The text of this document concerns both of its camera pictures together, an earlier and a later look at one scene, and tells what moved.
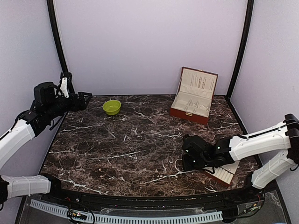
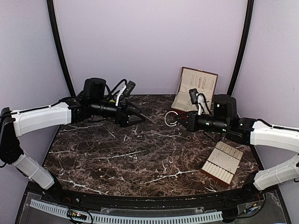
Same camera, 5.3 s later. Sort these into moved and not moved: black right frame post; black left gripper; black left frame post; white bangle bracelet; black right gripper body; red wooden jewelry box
Moved: black left gripper; black right gripper body; white bangle bracelet
Not moved: black right frame post; black left frame post; red wooden jewelry box
